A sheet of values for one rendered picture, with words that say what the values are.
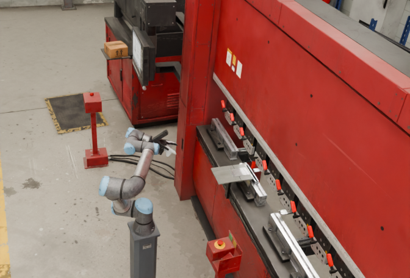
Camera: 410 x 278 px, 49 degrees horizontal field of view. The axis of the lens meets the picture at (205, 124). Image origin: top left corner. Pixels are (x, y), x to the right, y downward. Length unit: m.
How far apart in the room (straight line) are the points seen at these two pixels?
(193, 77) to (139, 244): 1.45
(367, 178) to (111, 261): 2.49
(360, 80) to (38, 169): 3.70
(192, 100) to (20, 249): 1.91
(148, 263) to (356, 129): 1.82
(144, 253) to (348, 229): 1.48
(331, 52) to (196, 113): 1.97
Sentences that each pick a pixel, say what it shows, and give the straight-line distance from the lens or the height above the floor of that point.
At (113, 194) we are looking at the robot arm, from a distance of 2.64.
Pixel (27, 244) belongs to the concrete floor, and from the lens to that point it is 4.25.
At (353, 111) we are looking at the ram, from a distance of 2.14.
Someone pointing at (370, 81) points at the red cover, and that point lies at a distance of 2.01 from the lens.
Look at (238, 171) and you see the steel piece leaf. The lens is 3.33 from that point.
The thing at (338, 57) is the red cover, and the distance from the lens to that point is 2.18.
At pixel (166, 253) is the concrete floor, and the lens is 4.06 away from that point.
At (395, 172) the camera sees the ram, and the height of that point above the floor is 1.97.
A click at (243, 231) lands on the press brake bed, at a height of 0.74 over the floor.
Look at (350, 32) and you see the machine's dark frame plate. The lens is 2.35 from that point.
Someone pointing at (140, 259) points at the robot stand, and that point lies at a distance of 3.25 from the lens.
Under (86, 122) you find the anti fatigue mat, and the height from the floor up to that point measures 0.01.
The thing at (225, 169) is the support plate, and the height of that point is 1.00.
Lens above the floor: 3.03
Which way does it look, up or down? 32 degrees down
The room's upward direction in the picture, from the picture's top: 6 degrees clockwise
